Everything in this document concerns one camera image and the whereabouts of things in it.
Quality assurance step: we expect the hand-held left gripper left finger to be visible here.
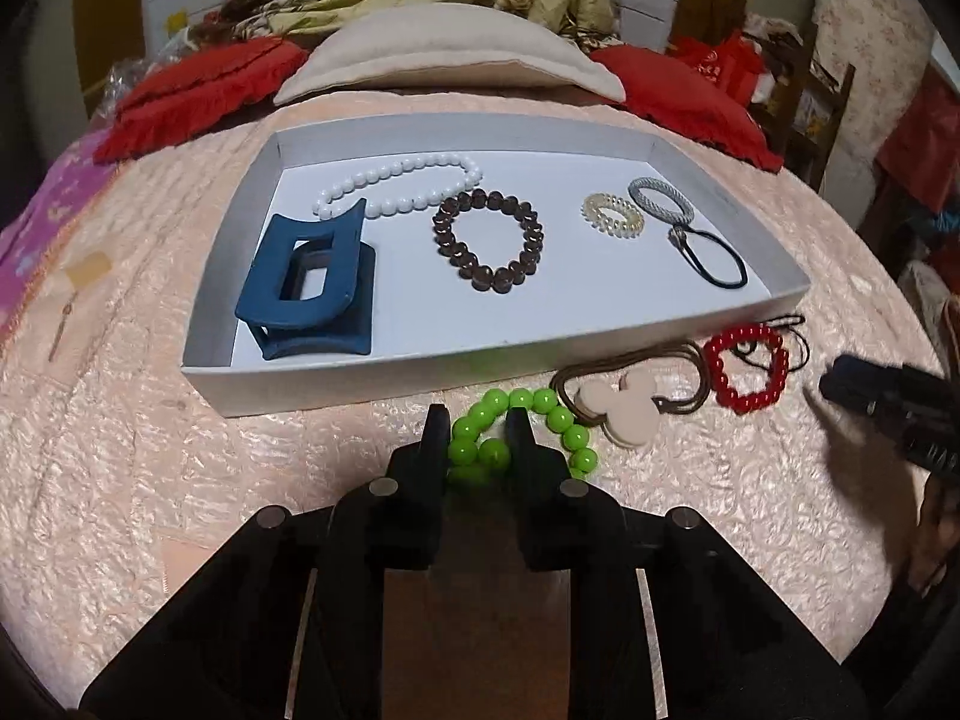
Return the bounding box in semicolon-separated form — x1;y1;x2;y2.
79;403;455;720

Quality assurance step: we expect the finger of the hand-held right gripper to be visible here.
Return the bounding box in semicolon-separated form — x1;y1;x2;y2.
834;355;905;391
819;375;905;419

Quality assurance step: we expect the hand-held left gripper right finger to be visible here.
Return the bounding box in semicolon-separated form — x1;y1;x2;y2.
504;405;871;720

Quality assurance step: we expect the green bead bracelet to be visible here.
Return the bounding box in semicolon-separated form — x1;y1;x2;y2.
446;388;601;488

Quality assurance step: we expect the brown cord pendant necklace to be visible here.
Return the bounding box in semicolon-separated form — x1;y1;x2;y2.
551;313;815;451

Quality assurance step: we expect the red bead bracelet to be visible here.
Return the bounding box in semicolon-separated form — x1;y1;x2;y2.
703;322;790;417

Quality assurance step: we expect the white cardboard tray box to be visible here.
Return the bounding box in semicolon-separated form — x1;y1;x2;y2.
180;111;812;419

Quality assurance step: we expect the black hair tie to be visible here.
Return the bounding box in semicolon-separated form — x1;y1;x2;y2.
670;225;749;291

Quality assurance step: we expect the brown bead bracelet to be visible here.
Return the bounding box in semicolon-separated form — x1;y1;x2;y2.
431;190;546;293

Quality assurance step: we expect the blue hair claw clip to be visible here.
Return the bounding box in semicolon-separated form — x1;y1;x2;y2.
234;197;376;361

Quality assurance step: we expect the white bead bracelet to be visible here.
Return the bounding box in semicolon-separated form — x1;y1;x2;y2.
311;152;485;222

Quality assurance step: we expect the clear spiral hair tie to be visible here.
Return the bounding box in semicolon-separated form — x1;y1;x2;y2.
581;193;646;239

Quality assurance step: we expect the grey braided hair tie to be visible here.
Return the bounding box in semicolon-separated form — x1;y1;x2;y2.
627;176;697;226

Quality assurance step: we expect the person's right hand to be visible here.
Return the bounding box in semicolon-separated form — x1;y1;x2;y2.
911;476;960;593

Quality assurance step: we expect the white crumpled cloth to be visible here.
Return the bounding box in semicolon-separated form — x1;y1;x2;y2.
900;262;960;361

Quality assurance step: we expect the red hanging garment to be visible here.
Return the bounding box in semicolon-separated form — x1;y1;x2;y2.
877;60;960;203

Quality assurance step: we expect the wooden chair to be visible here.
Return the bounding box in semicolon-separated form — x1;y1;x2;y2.
757;19;856;192

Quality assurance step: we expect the red frilled pillow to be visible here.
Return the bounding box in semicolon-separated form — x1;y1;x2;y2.
94;37;308;164
589;45;785;172

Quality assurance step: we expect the red shopping bag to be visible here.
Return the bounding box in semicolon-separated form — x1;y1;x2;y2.
667;30;770;110

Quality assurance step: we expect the white pillow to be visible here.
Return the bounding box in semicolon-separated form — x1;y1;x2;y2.
274;6;627;107

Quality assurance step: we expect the purple floral sheet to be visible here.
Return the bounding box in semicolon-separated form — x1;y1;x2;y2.
0;127;121;331

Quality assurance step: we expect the clear plastic wrap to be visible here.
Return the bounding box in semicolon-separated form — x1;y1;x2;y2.
86;60;162;117

